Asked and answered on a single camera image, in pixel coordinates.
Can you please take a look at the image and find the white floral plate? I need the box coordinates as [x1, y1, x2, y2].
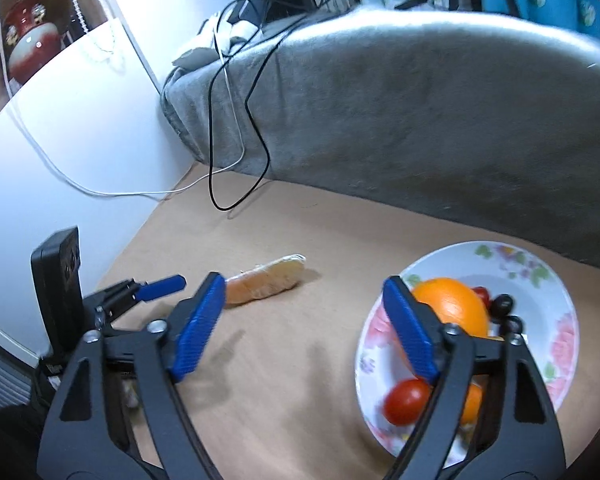
[354, 241, 580, 471]

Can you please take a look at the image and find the large orange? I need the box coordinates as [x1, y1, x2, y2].
[410, 277, 491, 361]

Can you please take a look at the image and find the grey fleece blanket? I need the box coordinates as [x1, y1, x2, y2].
[160, 7, 600, 273]

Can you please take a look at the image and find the white power strip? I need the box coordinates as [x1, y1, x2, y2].
[172, 17, 261, 68]

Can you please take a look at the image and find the black power adapter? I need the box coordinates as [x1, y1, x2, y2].
[227, 0, 272, 24]

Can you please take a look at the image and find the black cable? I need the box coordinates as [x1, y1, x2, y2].
[207, 0, 331, 211]

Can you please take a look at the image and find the small mandarin with stem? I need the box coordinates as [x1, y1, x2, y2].
[459, 382, 484, 426]

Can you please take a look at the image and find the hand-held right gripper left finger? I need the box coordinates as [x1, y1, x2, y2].
[36, 271, 228, 480]

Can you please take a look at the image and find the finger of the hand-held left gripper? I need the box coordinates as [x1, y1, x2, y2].
[97, 274, 187, 312]

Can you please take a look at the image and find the grey ribbed panel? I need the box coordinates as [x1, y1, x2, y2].
[0, 330, 38, 411]

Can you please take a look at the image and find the white bead string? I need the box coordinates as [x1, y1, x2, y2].
[60, 0, 126, 71]

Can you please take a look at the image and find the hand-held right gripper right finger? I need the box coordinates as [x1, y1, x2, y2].
[382, 275, 567, 480]

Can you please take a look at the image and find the white cable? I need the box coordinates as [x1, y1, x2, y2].
[0, 45, 246, 199]

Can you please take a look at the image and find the red and white vase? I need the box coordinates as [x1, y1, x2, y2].
[2, 0, 63, 83]

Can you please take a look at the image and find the dark grape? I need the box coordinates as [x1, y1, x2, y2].
[489, 294, 515, 318]

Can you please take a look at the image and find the peeled pomelo segment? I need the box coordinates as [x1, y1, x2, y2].
[224, 254, 307, 306]

